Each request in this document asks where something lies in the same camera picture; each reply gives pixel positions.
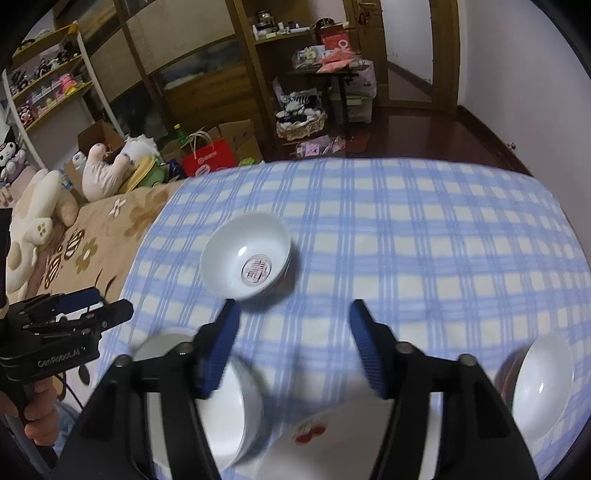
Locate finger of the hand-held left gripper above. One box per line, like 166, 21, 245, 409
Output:
28, 300, 134, 344
11, 287, 101, 324

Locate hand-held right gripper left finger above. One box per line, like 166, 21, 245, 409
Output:
55, 299, 242, 480

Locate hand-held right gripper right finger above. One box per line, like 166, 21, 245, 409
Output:
348, 299, 540, 480

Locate large white green print bowl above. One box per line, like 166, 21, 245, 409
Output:
133, 333, 265, 469

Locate white bowl with red emblem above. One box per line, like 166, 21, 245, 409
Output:
200, 213, 293, 303

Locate large white cherry print plate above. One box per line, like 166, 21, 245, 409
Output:
254, 397, 402, 480

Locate red patterned bowl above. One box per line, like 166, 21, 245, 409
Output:
494, 333, 580, 455

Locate person's left hand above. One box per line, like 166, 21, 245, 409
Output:
25, 401, 61, 457

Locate brown cat printed blanket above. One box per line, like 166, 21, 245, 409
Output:
9, 178, 185, 315

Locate person's jeans leg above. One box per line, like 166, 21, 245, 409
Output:
55, 401, 86, 444

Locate cream plush toy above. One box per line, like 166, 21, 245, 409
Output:
4, 168, 79, 301

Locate pink white plush toy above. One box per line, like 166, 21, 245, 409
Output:
71, 143, 139, 203

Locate blue white plaid cloth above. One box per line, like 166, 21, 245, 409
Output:
85, 159, 591, 480

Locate yellow green round container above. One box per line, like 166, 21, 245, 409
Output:
124, 156, 168, 191

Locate black purple plush toy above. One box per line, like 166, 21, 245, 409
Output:
0, 127, 28, 185

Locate open cardboard box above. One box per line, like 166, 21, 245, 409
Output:
217, 119, 264, 164
65, 121, 125, 195

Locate white fluffy plush toy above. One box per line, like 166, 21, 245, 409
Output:
121, 134, 160, 162

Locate red paper shopping bag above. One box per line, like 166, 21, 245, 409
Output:
181, 130, 238, 178

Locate pink papers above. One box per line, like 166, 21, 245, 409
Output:
295, 135, 347, 158

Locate white shelf with toys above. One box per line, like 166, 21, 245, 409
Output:
0, 23, 125, 171

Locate wicker basket with clothes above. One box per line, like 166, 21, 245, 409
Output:
276, 91, 329, 141

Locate black folding table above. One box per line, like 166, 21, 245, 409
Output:
288, 46, 375, 125

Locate wooden bookshelf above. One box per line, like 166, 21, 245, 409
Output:
231, 0, 361, 153

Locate wooden wardrobe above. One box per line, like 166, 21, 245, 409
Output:
53, 0, 259, 162

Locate pink packets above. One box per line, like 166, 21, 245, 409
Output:
318, 48, 358, 72

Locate red gift box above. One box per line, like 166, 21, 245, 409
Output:
318, 25, 352, 51

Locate wooden door frame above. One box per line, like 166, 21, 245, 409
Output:
351, 0, 462, 114

